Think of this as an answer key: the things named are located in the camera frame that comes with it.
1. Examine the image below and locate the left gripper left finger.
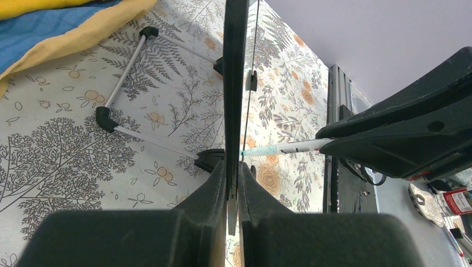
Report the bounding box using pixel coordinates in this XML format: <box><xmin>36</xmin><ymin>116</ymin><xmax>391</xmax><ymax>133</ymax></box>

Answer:
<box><xmin>17</xmin><ymin>162</ymin><xmax>227</xmax><ymax>266</ymax></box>

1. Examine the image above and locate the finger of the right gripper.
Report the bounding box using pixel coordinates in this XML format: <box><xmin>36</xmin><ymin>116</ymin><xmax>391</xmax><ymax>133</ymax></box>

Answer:
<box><xmin>320</xmin><ymin>107</ymin><xmax>471</xmax><ymax>179</ymax></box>
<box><xmin>316</xmin><ymin>46</ymin><xmax>471</xmax><ymax>139</ymax></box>

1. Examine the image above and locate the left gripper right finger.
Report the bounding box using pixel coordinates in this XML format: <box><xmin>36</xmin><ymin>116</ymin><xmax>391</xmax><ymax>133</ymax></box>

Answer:
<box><xmin>238</xmin><ymin>162</ymin><xmax>424</xmax><ymax>266</ymax></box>

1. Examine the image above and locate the green whiteboard marker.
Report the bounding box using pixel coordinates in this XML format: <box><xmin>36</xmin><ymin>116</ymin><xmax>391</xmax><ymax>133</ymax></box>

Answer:
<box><xmin>240</xmin><ymin>139</ymin><xmax>333</xmax><ymax>156</ymax></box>

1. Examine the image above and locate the small whiteboard black frame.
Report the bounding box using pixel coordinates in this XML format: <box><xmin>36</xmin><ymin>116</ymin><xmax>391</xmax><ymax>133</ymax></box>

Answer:
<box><xmin>95</xmin><ymin>1</ymin><xmax>252</xmax><ymax>236</ymax></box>

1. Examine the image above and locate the floral table cloth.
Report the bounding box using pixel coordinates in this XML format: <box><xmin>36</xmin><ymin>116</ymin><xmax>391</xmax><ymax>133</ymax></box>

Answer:
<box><xmin>0</xmin><ymin>0</ymin><xmax>330</xmax><ymax>267</ymax></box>

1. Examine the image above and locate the blue cartoon cloth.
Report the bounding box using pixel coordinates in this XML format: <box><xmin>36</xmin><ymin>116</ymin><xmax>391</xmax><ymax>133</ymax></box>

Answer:
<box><xmin>1</xmin><ymin>1</ymin><xmax>156</xmax><ymax>95</ymax></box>

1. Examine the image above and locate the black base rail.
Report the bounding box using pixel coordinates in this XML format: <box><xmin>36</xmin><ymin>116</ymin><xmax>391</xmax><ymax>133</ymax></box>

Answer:
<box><xmin>322</xmin><ymin>65</ymin><xmax>378</xmax><ymax>214</ymax></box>

